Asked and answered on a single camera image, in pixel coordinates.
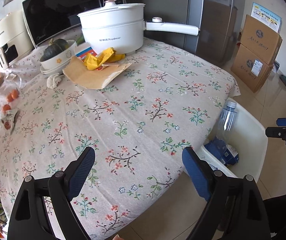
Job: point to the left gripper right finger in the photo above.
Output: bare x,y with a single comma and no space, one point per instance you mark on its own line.
200,172

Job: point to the glass jar with cork lid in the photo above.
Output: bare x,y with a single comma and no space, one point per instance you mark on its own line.
8,83

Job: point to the brown cardboard piece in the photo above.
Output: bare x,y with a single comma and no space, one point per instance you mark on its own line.
96,79

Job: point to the water bottle blue cap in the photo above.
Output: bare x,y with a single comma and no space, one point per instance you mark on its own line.
226,121

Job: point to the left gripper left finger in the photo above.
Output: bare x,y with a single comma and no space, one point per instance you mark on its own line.
76,173

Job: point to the blue leaflet on wall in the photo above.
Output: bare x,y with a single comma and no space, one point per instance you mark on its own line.
266,17

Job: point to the dark green pumpkin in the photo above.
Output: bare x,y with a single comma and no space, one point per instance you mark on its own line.
55,47

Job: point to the upper cardboard box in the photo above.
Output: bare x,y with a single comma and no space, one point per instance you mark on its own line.
261,39

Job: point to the blue white carton box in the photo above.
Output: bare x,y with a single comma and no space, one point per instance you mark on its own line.
225,153

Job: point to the stacked white plates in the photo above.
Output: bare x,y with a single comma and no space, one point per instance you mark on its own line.
57,69

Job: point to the small nut snack packet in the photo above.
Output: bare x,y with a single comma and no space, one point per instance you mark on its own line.
8,120

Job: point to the black microwave oven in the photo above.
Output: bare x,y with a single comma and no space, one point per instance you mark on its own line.
45,19

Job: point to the lower cardboard box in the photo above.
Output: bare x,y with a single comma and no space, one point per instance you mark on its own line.
250,68

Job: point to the white electric cooking pot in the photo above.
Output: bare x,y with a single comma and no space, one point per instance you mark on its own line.
122,27

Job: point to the crumpled white tissue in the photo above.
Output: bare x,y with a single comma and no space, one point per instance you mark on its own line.
53,81

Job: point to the white trash bin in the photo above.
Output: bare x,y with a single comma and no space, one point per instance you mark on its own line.
249,139

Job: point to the red blue small carton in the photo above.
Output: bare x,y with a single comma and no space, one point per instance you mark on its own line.
83,50

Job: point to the grey refrigerator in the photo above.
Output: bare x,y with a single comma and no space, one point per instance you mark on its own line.
219,23

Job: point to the cardboard box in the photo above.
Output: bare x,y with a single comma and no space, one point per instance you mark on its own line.
261,39
250,68

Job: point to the yellow banana peel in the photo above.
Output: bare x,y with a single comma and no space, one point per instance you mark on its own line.
109,55

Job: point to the white ceramic bowl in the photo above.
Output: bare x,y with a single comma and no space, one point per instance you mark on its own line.
61,58

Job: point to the white air fryer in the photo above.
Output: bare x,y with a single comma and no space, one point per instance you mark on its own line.
15,42

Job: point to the small mandarin in jar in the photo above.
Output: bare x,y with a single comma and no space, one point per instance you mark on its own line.
6,107

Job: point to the floral tablecloth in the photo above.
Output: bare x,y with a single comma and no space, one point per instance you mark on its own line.
167,99

